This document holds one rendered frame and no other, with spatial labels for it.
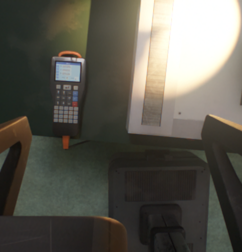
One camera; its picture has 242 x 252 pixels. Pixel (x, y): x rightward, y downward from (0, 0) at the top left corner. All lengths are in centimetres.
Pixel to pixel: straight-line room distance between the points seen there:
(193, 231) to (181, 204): 17
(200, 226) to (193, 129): 88
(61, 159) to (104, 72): 91
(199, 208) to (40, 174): 93
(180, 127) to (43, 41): 39
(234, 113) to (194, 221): 85
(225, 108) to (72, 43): 39
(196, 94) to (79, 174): 104
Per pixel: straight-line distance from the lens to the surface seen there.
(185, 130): 49
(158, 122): 48
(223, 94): 52
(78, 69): 56
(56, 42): 61
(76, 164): 139
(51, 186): 147
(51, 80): 57
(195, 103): 50
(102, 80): 58
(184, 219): 127
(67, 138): 58
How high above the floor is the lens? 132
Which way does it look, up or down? 84 degrees down
